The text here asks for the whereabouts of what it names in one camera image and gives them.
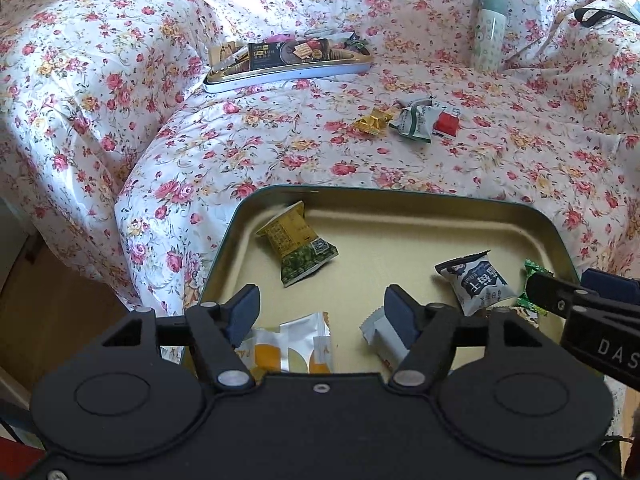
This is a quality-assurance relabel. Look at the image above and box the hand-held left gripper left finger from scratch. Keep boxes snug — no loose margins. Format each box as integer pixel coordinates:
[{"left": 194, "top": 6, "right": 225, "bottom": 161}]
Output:
[{"left": 102, "top": 284, "right": 262, "bottom": 393}]

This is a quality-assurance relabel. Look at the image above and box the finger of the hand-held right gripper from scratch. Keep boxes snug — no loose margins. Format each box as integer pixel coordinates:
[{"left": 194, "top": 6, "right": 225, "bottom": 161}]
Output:
[
  {"left": 582, "top": 267, "right": 640, "bottom": 306},
  {"left": 525, "top": 271, "right": 640, "bottom": 319}
]

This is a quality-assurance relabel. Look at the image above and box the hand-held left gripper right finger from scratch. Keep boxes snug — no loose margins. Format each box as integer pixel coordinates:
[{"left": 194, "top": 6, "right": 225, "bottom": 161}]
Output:
[{"left": 384, "top": 284, "right": 545, "bottom": 391}]

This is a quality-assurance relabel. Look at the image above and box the grey snack packet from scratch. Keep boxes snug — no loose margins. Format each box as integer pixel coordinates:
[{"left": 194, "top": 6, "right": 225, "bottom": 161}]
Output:
[{"left": 360, "top": 307, "right": 417, "bottom": 374}]

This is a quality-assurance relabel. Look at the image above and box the white orange snack packet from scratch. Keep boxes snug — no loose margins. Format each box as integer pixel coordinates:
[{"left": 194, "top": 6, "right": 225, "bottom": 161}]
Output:
[{"left": 239, "top": 311, "right": 334, "bottom": 375}]

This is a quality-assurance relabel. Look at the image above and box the gold tin tray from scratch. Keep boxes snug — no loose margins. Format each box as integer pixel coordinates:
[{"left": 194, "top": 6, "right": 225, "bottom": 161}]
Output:
[{"left": 182, "top": 185, "right": 584, "bottom": 377}]

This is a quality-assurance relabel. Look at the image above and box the dark blue white snack packet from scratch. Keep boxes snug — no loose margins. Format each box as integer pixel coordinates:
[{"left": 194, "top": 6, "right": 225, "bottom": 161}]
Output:
[{"left": 434, "top": 250, "right": 519, "bottom": 317}]

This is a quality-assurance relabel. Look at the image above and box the yellow green snack packet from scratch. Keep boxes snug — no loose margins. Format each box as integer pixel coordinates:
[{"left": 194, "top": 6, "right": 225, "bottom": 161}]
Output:
[{"left": 256, "top": 201, "right": 339, "bottom": 288}]

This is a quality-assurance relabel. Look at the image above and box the green white snack packet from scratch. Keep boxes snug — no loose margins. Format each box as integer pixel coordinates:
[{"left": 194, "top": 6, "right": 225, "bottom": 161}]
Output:
[{"left": 389, "top": 105, "right": 434, "bottom": 144}]

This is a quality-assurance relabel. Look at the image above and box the gold wrapped candy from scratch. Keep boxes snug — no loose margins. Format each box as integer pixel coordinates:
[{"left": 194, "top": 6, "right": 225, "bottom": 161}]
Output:
[{"left": 354, "top": 108, "right": 394, "bottom": 136}]

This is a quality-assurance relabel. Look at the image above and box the floral blanket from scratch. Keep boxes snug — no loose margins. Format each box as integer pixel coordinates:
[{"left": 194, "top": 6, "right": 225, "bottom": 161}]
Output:
[{"left": 0, "top": 0, "right": 640, "bottom": 314}]

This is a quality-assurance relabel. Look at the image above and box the red snack packet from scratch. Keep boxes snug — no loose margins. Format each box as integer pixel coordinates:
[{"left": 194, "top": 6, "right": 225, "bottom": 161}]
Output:
[{"left": 432, "top": 112, "right": 461, "bottom": 137}]

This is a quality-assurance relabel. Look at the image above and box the pale blue tin tray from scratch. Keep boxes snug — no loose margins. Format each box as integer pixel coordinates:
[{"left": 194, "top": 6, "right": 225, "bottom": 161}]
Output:
[{"left": 202, "top": 32, "right": 374, "bottom": 94}]

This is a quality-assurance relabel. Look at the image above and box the tan snack packet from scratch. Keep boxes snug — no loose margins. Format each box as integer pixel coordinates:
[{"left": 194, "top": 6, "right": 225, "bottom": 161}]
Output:
[{"left": 207, "top": 42, "right": 251, "bottom": 74}]

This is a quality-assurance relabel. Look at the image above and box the black snack box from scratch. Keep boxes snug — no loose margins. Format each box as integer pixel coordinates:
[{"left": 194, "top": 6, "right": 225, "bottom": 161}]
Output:
[{"left": 248, "top": 39, "right": 332, "bottom": 71}]

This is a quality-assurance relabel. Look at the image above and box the green white tumbler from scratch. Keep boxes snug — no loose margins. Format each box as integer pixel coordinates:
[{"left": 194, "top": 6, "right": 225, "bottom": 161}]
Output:
[{"left": 472, "top": 0, "right": 507, "bottom": 74}]

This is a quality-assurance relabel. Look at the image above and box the purple green candy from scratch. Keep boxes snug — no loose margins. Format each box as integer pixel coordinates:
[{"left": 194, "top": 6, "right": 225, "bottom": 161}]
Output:
[{"left": 345, "top": 32, "right": 371, "bottom": 56}]

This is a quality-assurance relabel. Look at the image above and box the black strap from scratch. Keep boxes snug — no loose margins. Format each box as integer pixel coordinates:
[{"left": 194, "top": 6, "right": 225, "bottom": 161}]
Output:
[{"left": 573, "top": 7, "right": 640, "bottom": 26}]

